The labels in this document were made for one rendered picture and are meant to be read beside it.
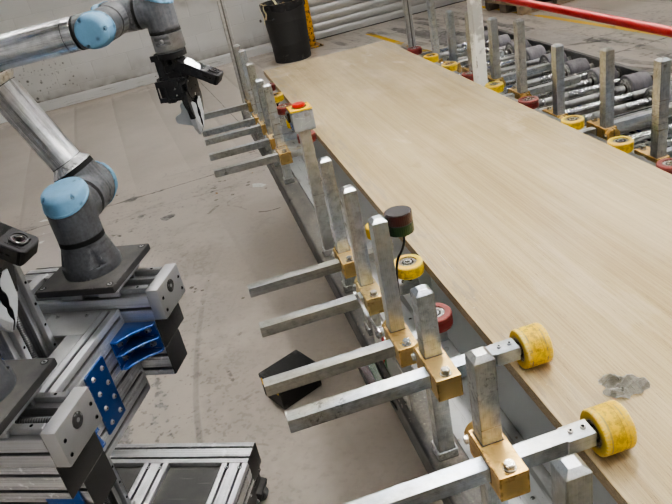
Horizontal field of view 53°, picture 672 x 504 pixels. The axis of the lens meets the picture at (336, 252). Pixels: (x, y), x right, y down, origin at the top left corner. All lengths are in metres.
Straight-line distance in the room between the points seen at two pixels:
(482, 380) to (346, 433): 1.61
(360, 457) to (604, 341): 1.29
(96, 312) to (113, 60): 7.55
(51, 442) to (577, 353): 1.03
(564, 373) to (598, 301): 0.26
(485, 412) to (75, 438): 0.81
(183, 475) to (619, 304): 1.48
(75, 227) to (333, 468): 1.28
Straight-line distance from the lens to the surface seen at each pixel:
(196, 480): 2.35
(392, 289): 1.52
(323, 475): 2.51
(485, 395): 1.08
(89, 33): 1.59
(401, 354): 1.53
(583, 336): 1.48
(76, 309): 1.90
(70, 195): 1.77
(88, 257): 1.80
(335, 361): 1.54
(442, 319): 1.54
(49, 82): 9.31
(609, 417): 1.19
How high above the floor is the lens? 1.79
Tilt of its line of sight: 28 degrees down
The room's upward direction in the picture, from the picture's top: 12 degrees counter-clockwise
